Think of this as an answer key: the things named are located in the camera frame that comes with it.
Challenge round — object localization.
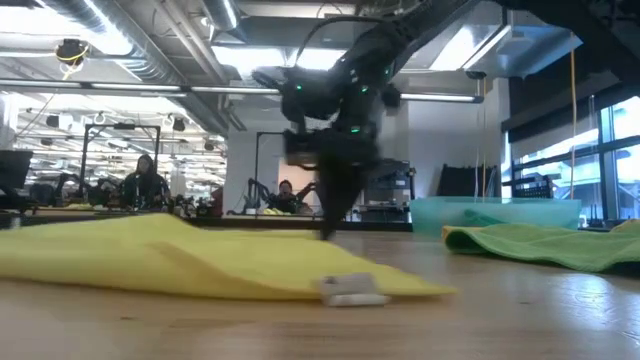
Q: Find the lime green microfiber towel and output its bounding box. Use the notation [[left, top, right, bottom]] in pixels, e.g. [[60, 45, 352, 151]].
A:
[[442, 222, 640, 274]]

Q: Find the ceiling cable reel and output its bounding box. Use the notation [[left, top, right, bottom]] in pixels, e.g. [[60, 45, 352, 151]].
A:
[[53, 37, 92, 67]]

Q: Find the silver ventilation duct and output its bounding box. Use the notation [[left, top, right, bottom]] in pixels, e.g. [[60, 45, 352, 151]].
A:
[[44, 0, 231, 135], [202, 0, 241, 31]]

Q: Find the teal translucent plastic bin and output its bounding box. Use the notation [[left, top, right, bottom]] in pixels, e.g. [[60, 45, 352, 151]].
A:
[[409, 196, 584, 236]]

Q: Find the person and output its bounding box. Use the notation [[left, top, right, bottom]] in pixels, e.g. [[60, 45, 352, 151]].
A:
[[119, 153, 171, 211], [269, 178, 317, 215]]

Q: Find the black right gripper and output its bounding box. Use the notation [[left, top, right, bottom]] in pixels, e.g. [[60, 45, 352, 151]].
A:
[[317, 124, 384, 240]]

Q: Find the long ceiling light strip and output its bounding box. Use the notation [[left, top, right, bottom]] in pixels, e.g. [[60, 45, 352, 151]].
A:
[[0, 78, 485, 105]]

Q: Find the black perforated panel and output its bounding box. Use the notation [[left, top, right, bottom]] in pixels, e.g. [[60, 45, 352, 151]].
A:
[[512, 174, 554, 200]]

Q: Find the dark monitor screen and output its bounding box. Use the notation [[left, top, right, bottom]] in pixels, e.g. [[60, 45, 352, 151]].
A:
[[0, 149, 34, 191]]

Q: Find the black backdrop panel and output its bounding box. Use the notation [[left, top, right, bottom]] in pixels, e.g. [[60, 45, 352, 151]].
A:
[[437, 163, 499, 198]]

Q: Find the black gantry frame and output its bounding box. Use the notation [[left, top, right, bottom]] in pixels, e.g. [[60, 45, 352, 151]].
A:
[[82, 122, 162, 201], [254, 130, 289, 216]]

